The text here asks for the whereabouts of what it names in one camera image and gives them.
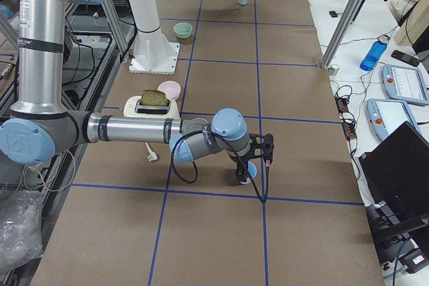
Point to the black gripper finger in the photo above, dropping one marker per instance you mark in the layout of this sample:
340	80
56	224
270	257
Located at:
246	176
239	175

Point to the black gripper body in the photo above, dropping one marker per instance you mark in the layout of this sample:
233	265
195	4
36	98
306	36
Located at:
240	165

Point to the mint green bowl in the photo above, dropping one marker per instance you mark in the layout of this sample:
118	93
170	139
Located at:
183	30

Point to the white power plug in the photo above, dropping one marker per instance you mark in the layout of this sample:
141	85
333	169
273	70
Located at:
152	156

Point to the pink bowl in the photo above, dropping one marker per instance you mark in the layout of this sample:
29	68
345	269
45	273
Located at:
171	89

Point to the slice of toast bread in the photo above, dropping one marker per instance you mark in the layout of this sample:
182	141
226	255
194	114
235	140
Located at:
153	98

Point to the cream white toaster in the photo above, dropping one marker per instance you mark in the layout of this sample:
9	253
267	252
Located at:
133	108

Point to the teach pendant tablet near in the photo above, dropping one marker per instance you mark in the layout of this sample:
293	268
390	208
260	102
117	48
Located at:
386	115

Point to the teach pendant tablet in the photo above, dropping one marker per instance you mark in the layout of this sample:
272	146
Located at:
386	115
405	83

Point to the black laptop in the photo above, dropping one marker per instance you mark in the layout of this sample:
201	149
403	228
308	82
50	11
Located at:
397	170

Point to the blue water bottle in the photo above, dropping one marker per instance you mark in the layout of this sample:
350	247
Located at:
375	52

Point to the teach pendant tablet far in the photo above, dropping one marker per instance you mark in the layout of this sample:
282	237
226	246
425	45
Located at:
405	83

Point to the black smartphone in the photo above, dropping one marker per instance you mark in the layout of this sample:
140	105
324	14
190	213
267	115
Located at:
405	58

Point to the clear plastic bag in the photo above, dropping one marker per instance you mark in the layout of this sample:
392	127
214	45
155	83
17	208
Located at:
21	239

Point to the aluminium frame post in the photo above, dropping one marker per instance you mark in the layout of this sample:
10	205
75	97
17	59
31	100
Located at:
349	12

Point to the white camera pedestal column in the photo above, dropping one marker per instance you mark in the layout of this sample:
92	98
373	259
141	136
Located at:
152	52

